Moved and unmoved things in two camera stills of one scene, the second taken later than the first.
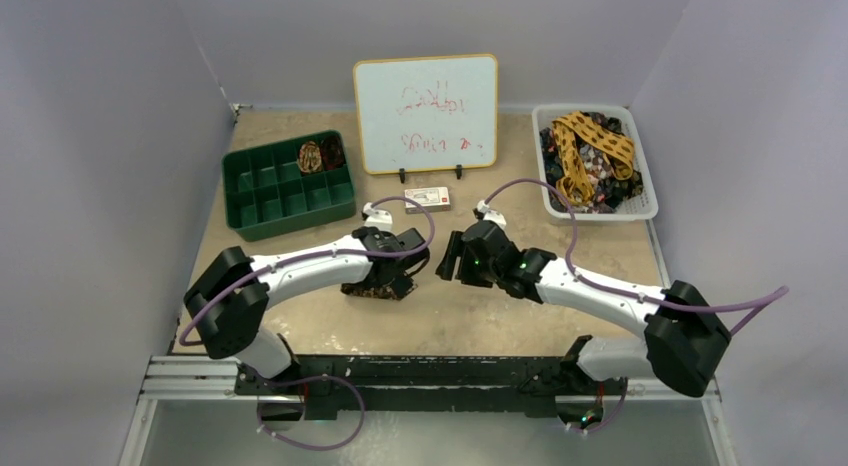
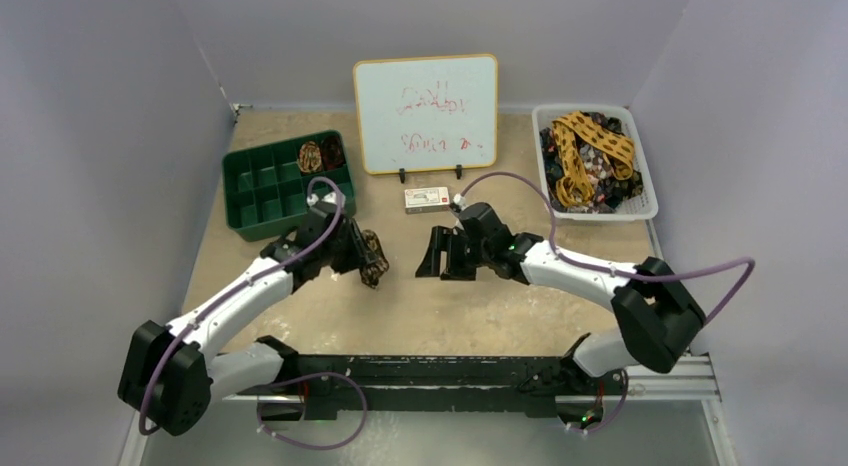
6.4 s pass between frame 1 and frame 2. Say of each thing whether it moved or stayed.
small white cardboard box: stayed
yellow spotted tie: stayed
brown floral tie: moved
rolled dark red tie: stayed
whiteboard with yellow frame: stayed
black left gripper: moved
